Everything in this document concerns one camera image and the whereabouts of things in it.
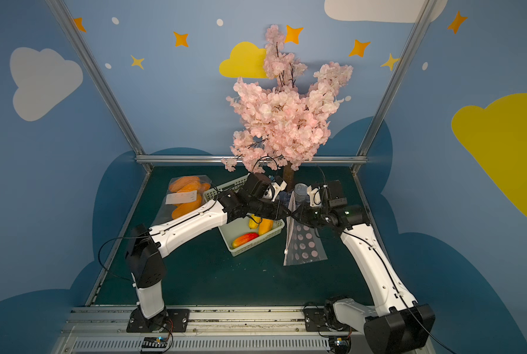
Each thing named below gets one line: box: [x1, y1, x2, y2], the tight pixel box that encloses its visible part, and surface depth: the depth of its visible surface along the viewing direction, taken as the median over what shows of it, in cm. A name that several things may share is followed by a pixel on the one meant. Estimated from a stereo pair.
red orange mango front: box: [231, 232, 260, 249], surface depth 90 cm
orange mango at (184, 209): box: [171, 191, 203, 220], surface depth 100 cm
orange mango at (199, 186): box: [176, 179, 212, 196], surface depth 103 cm
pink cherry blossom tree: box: [221, 24, 354, 186], surface depth 67 cm
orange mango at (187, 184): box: [169, 176, 202, 193], surface depth 103 cm
